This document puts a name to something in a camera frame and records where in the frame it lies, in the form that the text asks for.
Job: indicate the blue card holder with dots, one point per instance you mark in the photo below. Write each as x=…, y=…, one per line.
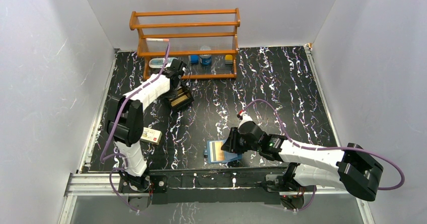
x=219, y=157

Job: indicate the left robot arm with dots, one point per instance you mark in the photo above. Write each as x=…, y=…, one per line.
x=125, y=119

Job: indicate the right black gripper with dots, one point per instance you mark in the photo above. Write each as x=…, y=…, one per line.
x=231, y=144

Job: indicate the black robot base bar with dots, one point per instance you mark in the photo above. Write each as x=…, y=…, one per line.
x=230, y=185

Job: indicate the blue lidded jar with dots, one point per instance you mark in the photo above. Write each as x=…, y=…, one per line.
x=205, y=58

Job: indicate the black card tray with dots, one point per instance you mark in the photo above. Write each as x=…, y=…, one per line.
x=169, y=96

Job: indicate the white and orange tube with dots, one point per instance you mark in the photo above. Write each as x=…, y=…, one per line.
x=157, y=40

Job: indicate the toothbrush blister pack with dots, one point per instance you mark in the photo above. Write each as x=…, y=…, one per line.
x=158, y=62

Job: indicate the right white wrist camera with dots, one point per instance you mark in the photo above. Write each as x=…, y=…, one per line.
x=243, y=116

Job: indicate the small blue box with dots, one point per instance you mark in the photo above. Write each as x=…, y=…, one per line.
x=193, y=59

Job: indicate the yellow and grey sponge block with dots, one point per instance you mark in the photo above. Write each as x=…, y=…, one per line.
x=229, y=59

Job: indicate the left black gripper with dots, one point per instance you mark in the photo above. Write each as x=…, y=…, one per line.
x=180, y=95

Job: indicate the small white and yellow box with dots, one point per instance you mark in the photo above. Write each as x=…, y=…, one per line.
x=151, y=136

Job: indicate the orange wooden wire shelf rack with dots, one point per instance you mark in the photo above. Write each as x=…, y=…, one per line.
x=188, y=31

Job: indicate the orange credit card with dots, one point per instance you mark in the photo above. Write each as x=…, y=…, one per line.
x=217, y=146

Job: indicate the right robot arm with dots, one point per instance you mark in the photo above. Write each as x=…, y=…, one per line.
x=350, y=168

